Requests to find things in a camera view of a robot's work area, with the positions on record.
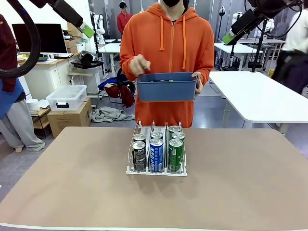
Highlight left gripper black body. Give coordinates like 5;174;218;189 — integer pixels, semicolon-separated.
52;0;76;19

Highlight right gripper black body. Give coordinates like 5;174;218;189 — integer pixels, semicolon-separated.
239;9;267;31

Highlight blue plastic bin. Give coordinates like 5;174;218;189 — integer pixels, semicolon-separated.
136;72;198;103

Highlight person's right forearm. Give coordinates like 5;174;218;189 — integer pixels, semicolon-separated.
119;56;139;82

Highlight person's left forearm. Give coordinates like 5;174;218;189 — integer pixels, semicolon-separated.
194;60;215;84

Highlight black beverage can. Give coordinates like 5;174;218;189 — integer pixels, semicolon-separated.
133;133;147;154
131;141;146;172

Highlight person's left hand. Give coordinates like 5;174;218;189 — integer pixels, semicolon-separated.
192;71;204;98

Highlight person's right hand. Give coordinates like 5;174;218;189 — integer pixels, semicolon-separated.
129;54;152;76

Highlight white background table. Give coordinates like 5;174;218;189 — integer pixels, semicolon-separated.
97;42;122;77
213;42;264;72

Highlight stacked cardboard boxes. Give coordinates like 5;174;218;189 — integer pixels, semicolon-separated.
64;23;84;54

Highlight black gear on desk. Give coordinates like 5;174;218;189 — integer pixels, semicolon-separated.
71;50;104;70

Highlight black stand pole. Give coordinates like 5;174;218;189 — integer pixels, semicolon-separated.
251;19;268;73

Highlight black computer monitor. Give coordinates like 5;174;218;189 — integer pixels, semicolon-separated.
11;23;68;54

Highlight bystander in red jacket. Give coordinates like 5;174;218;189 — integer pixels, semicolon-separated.
117;1;133;37

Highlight bystander in white top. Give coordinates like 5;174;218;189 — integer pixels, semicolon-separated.
271;9;308;94

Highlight white desk cabinet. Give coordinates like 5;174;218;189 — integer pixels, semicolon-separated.
17;52;102;101

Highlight person in orange hoodie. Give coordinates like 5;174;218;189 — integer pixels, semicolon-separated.
119;0;215;128

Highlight large white table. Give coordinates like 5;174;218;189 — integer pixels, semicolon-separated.
208;71;308;135

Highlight clear plastic storage box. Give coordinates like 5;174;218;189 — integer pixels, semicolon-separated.
45;85;88;112

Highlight chair with red clothes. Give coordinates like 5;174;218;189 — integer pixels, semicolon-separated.
97;68;137;108

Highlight bystander in maroon sweater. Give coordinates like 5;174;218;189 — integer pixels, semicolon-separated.
0;13;46;152

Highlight grey cloth heap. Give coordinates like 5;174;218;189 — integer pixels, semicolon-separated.
90;106;136;123

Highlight brown cardboard box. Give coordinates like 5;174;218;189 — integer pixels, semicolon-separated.
47;97;92;139

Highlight white paper roll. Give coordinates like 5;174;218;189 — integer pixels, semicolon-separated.
26;98;40;112

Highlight small wooden shelf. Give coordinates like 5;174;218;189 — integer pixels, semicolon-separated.
30;107;52;140

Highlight thick black corrugated hose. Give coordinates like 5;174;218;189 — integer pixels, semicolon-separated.
0;0;41;79

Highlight white wire can dispenser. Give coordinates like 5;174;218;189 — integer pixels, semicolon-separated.
125;117;188;178

